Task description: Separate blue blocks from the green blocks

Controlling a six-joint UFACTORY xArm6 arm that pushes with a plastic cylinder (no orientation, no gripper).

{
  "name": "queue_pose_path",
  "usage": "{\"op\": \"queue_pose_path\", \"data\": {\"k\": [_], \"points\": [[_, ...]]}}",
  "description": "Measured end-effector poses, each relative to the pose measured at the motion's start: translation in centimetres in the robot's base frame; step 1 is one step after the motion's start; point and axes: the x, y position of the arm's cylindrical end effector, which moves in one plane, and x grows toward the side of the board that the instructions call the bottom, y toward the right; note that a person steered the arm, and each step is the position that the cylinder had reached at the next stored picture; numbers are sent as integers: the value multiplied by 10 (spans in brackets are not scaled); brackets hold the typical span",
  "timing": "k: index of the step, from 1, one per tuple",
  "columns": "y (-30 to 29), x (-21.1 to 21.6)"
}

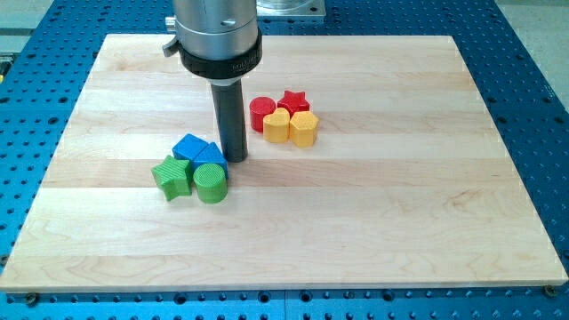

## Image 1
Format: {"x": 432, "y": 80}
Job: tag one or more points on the green cylinder block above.
{"x": 211, "y": 183}

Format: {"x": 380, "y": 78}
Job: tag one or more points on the green star block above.
{"x": 173, "y": 177}

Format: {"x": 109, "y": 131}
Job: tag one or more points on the blue triangle block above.
{"x": 211, "y": 154}

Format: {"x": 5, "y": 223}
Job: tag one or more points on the red cylinder block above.
{"x": 259, "y": 108}

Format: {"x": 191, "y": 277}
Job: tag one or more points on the red star block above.
{"x": 294, "y": 102}

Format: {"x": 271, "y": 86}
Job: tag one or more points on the blue perforated metal table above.
{"x": 44, "y": 83}

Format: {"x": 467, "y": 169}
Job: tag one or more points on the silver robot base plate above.
{"x": 291, "y": 8}

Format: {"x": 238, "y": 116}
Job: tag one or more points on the yellow heart block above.
{"x": 276, "y": 126}

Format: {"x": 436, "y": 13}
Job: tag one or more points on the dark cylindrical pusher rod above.
{"x": 229, "y": 110}

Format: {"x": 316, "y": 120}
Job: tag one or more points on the blue cube block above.
{"x": 189, "y": 147}

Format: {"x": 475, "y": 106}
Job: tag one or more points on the light wooden board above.
{"x": 408, "y": 184}

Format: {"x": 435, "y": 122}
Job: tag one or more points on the yellow pentagon block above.
{"x": 303, "y": 129}

